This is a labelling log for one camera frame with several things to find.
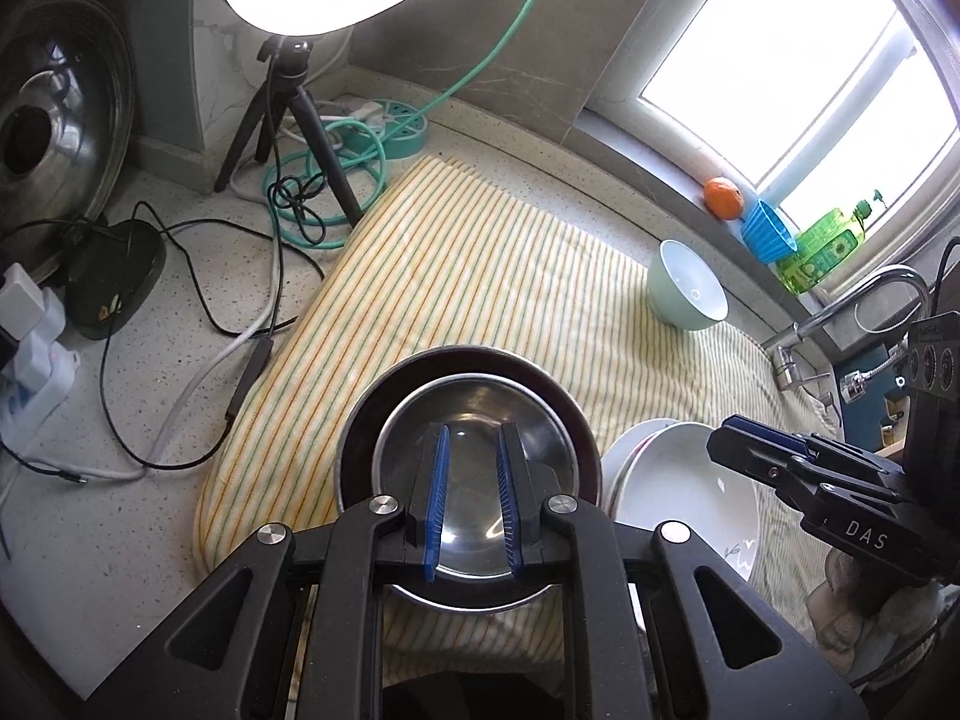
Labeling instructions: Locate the light green bowl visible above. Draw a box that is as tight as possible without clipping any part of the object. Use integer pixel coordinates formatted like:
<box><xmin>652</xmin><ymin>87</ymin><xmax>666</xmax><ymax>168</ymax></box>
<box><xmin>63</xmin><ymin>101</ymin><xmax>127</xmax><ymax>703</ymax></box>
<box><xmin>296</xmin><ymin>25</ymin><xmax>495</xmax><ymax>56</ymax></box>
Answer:
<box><xmin>646</xmin><ymin>240</ymin><xmax>730</xmax><ymax>332</ymax></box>

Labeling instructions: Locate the white oval plate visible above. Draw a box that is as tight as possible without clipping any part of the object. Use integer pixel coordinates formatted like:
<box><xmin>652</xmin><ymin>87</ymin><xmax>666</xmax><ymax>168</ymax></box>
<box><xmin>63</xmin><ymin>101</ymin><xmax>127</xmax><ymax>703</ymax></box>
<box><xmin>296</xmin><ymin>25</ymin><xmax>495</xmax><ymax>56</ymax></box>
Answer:
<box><xmin>611</xmin><ymin>420</ymin><xmax>760</xmax><ymax>582</ymax></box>

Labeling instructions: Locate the teal round power strip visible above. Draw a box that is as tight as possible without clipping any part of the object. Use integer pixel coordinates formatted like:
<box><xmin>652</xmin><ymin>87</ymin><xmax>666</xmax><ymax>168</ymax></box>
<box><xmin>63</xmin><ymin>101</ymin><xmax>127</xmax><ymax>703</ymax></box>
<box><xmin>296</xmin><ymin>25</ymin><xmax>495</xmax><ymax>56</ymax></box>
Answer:
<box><xmin>360</xmin><ymin>99</ymin><xmax>430</xmax><ymax>160</ymax></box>

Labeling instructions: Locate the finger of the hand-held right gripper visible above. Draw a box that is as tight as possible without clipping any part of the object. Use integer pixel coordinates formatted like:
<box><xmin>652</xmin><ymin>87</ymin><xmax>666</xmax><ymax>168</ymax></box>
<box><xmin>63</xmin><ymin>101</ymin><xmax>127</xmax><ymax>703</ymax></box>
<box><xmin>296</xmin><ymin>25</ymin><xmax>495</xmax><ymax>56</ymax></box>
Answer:
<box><xmin>720</xmin><ymin>414</ymin><xmax>841</xmax><ymax>466</ymax></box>
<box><xmin>707</xmin><ymin>426</ymin><xmax>812</xmax><ymax>516</ymax></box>

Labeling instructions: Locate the white power strip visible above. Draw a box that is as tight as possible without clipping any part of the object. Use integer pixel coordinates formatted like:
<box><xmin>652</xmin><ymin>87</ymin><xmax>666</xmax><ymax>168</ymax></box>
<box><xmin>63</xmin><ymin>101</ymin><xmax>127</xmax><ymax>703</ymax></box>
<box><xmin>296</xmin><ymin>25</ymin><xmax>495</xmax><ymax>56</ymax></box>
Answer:
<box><xmin>0</xmin><ymin>292</ymin><xmax>83</xmax><ymax>452</ymax></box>

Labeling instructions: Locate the white cable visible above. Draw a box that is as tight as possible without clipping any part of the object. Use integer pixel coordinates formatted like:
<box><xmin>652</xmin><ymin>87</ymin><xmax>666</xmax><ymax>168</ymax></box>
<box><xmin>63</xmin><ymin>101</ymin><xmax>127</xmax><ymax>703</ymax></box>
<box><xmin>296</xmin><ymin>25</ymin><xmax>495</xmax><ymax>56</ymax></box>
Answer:
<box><xmin>0</xmin><ymin>326</ymin><xmax>260</xmax><ymax>482</ymax></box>

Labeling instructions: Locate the chrome kitchen faucet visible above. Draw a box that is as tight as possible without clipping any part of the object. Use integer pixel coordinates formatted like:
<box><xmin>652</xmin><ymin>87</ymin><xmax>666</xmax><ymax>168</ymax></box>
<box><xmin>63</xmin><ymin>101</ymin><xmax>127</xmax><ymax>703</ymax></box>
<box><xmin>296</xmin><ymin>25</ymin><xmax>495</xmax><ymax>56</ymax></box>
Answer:
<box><xmin>761</xmin><ymin>265</ymin><xmax>931</xmax><ymax>402</ymax></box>

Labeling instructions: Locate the deep floral plate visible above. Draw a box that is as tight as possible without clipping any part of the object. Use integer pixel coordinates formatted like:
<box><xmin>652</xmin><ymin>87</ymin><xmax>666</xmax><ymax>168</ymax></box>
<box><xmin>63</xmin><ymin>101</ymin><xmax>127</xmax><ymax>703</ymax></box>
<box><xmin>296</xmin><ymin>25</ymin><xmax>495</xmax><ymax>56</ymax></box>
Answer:
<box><xmin>609</xmin><ymin>418</ymin><xmax>680</xmax><ymax>511</ymax></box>

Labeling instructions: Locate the green dish soap bottle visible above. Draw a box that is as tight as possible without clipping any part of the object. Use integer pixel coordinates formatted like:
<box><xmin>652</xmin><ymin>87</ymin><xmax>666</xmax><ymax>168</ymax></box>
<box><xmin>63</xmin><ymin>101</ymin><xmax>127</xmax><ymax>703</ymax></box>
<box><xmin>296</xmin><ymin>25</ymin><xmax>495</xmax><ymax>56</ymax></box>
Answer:
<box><xmin>776</xmin><ymin>191</ymin><xmax>886</xmax><ymax>295</ymax></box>

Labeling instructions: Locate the large steel bowl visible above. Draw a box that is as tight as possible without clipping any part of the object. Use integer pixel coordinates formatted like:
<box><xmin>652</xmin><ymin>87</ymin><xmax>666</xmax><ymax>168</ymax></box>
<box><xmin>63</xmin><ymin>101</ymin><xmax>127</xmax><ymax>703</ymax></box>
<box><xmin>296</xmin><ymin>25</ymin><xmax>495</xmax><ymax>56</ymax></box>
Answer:
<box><xmin>335</xmin><ymin>345</ymin><xmax>603</xmax><ymax>616</ymax></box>

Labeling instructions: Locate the orange tangerine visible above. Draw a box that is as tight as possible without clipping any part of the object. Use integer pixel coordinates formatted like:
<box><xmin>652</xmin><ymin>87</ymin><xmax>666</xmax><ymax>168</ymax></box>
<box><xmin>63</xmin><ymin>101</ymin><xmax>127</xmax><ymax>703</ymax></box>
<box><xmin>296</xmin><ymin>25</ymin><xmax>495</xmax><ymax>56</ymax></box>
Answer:
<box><xmin>703</xmin><ymin>177</ymin><xmax>745</xmax><ymax>221</ymax></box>

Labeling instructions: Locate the white plug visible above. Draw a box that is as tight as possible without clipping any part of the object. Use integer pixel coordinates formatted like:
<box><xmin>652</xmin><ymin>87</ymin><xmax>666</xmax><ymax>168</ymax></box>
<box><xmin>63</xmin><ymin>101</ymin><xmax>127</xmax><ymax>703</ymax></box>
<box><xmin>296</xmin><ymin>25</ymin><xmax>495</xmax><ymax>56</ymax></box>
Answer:
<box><xmin>330</xmin><ymin>94</ymin><xmax>392</xmax><ymax>128</ymax></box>

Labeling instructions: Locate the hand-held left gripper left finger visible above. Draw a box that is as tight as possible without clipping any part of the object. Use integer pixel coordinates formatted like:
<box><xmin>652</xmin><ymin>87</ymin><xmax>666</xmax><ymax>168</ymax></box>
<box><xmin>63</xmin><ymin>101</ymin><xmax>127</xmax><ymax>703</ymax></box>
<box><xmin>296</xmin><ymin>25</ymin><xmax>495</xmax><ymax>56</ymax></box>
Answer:
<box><xmin>79</xmin><ymin>424</ymin><xmax>451</xmax><ymax>720</ymax></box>

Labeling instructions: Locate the person's right hand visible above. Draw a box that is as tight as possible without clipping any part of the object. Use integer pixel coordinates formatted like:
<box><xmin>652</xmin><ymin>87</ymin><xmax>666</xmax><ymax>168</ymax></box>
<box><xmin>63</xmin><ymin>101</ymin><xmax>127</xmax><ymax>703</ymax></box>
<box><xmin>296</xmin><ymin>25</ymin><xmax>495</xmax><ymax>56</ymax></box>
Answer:
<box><xmin>806</xmin><ymin>547</ymin><xmax>946</xmax><ymax>674</ymax></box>

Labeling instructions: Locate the white power adapter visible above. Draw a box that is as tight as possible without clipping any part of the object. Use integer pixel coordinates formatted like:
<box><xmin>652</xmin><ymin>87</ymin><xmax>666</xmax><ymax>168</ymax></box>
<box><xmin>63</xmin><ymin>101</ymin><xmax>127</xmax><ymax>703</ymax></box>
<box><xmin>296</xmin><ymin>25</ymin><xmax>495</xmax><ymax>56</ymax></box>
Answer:
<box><xmin>0</xmin><ymin>264</ymin><xmax>47</xmax><ymax>338</ymax></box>

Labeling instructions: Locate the red steel bowl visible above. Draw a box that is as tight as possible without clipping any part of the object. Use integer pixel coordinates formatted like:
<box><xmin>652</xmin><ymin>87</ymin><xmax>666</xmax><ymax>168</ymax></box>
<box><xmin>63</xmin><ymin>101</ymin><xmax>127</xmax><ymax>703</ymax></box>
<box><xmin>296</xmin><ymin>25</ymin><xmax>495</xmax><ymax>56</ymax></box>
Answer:
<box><xmin>373</xmin><ymin>373</ymin><xmax>580</xmax><ymax>612</ymax></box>

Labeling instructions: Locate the black tripod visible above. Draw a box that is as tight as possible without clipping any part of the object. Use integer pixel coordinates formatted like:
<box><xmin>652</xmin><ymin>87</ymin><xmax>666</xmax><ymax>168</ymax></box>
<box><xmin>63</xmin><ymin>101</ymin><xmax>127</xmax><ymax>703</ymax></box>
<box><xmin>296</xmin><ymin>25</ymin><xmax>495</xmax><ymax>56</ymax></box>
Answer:
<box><xmin>214</xmin><ymin>36</ymin><xmax>366</xmax><ymax>230</ymax></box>

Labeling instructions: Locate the yellow striped cloth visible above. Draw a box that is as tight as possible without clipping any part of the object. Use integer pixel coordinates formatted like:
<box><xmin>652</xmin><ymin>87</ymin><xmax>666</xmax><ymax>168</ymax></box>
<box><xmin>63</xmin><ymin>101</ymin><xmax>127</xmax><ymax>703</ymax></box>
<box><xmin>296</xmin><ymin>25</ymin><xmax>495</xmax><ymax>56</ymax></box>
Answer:
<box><xmin>193</xmin><ymin>156</ymin><xmax>848</xmax><ymax>661</ymax></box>

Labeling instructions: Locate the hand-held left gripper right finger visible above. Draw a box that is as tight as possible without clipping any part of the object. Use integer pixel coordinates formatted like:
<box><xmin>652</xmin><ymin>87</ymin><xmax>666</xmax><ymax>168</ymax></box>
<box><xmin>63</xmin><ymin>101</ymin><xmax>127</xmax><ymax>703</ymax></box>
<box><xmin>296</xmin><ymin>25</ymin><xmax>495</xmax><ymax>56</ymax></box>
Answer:
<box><xmin>495</xmin><ymin>422</ymin><xmax>871</xmax><ymax>720</ymax></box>

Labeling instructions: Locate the shallow floral plate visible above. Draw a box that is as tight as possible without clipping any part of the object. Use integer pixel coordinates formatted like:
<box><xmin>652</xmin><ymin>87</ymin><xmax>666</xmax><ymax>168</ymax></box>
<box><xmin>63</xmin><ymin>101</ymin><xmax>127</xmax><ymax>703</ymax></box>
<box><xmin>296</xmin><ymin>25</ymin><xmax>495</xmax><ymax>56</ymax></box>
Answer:
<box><xmin>600</xmin><ymin>427</ymin><xmax>647</xmax><ymax>635</ymax></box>

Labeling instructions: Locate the blue ribbed cup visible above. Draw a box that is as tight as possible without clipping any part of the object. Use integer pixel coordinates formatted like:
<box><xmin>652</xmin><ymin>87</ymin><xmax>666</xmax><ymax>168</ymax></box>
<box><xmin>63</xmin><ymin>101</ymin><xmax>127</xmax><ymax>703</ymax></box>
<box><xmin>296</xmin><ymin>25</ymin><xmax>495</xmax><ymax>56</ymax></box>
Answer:
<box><xmin>741</xmin><ymin>199</ymin><xmax>800</xmax><ymax>265</ymax></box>

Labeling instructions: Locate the black cable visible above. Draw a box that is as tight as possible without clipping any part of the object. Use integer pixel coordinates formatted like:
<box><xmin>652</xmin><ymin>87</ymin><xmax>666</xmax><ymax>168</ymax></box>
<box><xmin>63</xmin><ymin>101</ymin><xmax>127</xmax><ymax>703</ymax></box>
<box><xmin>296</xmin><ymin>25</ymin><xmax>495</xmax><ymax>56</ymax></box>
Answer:
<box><xmin>97</xmin><ymin>199</ymin><xmax>331</xmax><ymax>471</ymax></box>

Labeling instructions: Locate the black plastic box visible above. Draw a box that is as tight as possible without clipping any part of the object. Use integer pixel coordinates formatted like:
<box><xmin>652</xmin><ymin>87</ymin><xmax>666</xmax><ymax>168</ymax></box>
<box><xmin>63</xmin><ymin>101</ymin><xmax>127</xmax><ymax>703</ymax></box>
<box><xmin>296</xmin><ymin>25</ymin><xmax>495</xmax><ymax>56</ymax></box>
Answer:
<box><xmin>66</xmin><ymin>219</ymin><xmax>167</xmax><ymax>341</ymax></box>

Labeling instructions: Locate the white framed window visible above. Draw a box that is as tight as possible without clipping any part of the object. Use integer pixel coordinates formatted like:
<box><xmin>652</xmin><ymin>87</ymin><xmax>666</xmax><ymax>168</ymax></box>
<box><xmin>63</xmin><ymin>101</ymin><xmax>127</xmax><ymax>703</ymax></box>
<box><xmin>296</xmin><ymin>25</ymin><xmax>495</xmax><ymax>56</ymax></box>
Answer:
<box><xmin>577</xmin><ymin>0</ymin><xmax>960</xmax><ymax>271</ymax></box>

